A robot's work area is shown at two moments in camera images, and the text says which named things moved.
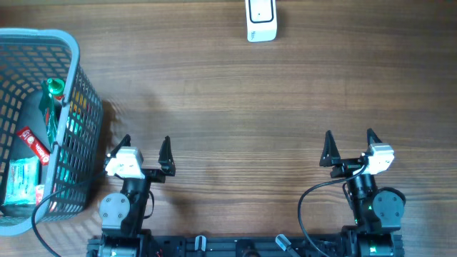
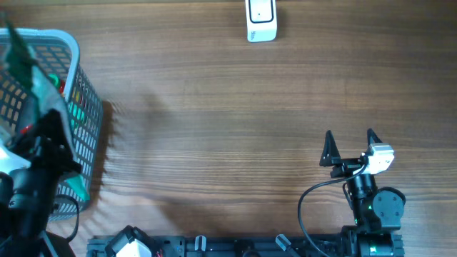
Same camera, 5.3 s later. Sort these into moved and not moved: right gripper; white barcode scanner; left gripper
Moved: left gripper
Not moved: right gripper; white barcode scanner
